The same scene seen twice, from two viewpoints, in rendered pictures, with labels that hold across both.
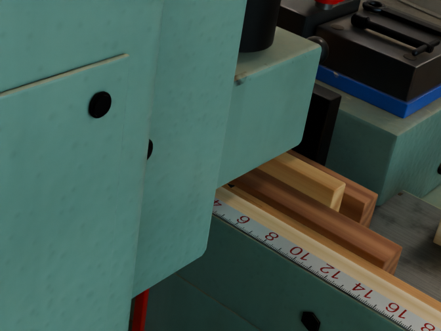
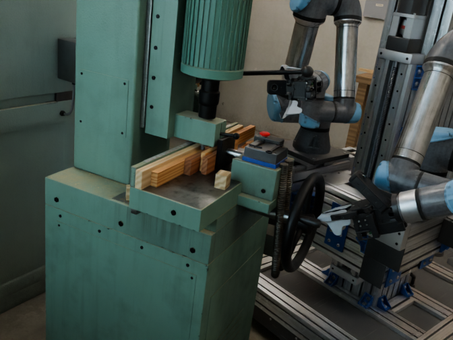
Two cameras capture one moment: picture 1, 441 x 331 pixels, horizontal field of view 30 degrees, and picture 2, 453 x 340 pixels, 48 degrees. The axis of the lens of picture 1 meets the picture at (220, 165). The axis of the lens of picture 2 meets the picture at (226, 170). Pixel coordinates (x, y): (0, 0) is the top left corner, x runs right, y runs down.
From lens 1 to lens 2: 1.45 m
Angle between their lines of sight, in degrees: 71
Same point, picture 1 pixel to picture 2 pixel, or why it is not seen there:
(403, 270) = (203, 179)
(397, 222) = not seen: hidden behind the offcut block
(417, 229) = not seen: hidden behind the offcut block
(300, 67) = (208, 125)
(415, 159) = (244, 174)
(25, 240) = (116, 94)
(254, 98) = (195, 124)
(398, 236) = not seen: hidden behind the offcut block
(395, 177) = (235, 173)
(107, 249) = (126, 103)
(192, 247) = (163, 134)
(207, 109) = (163, 108)
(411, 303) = (170, 157)
